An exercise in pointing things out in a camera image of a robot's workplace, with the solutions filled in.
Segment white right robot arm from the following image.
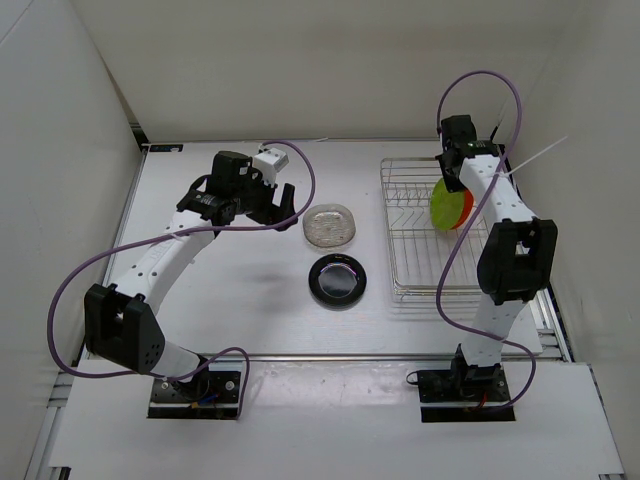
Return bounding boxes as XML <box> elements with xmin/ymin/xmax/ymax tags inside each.
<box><xmin>437</xmin><ymin>115</ymin><xmax>558</xmax><ymax>400</ymax></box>

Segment chrome wire dish rack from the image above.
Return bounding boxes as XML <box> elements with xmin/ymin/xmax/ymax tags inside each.
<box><xmin>380</xmin><ymin>158</ymin><xmax>488</xmax><ymax>306</ymax></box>

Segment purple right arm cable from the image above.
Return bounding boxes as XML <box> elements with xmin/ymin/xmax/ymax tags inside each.
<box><xmin>435</xmin><ymin>70</ymin><xmax>537</xmax><ymax>416</ymax></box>

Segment white zip tie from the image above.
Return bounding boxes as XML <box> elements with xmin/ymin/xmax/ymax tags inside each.
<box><xmin>494</xmin><ymin>135</ymin><xmax>569</xmax><ymax>178</ymax></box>

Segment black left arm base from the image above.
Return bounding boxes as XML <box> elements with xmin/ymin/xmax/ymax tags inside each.
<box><xmin>147</xmin><ymin>362</ymin><xmax>245</xmax><ymax>421</ymax></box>

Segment orange plate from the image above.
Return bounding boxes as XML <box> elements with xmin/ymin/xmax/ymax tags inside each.
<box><xmin>453</xmin><ymin>190</ymin><xmax>474</xmax><ymax>229</ymax></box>

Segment aluminium frame rail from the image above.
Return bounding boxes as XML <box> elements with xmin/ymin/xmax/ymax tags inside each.
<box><xmin>84</xmin><ymin>352</ymin><xmax>566</xmax><ymax>362</ymax></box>

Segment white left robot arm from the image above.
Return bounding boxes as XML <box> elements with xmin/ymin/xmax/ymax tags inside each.
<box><xmin>84</xmin><ymin>147</ymin><xmax>295</xmax><ymax>400</ymax></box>

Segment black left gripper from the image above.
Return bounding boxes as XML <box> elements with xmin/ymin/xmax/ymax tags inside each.
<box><xmin>231</xmin><ymin>166</ymin><xmax>298</xmax><ymax>231</ymax></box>

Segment lime green plate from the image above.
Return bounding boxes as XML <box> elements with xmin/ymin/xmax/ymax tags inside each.
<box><xmin>430</xmin><ymin>179</ymin><xmax>465</xmax><ymax>231</ymax></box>

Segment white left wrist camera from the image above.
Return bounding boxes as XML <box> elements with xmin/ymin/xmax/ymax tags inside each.
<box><xmin>252</xmin><ymin>145</ymin><xmax>289</xmax><ymax>188</ymax></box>

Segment clear glass plate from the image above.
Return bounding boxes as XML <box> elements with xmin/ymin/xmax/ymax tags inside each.
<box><xmin>303</xmin><ymin>201</ymin><xmax>358</xmax><ymax>242</ymax></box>
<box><xmin>302</xmin><ymin>204</ymin><xmax>359</xmax><ymax>250</ymax></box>

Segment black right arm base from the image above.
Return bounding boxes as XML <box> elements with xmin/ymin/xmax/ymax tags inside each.
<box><xmin>405</xmin><ymin>352</ymin><xmax>516</xmax><ymax>424</ymax></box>

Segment black plate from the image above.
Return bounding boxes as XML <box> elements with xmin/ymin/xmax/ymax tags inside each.
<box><xmin>308</xmin><ymin>253</ymin><xmax>367</xmax><ymax>310</ymax></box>

